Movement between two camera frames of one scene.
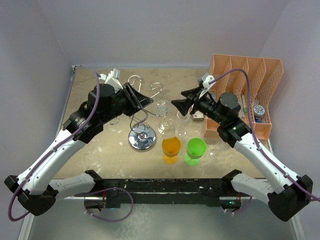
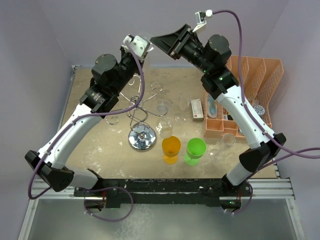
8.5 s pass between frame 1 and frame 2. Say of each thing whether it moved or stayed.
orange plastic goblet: stayed
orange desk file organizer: stayed
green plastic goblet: stayed
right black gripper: moved
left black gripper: moved
